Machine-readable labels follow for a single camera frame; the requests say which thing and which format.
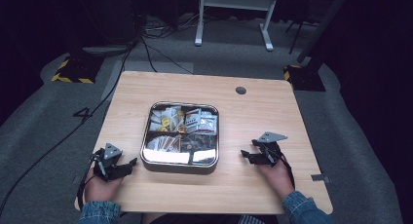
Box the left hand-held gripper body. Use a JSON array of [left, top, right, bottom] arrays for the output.
[[92, 142, 131, 182]]

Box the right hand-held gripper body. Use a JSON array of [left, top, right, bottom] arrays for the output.
[[251, 131, 288, 168]]

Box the person's left hand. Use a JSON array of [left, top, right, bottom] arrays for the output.
[[85, 168, 125, 205]]

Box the person's right hand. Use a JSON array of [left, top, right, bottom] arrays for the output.
[[255, 158, 295, 200]]

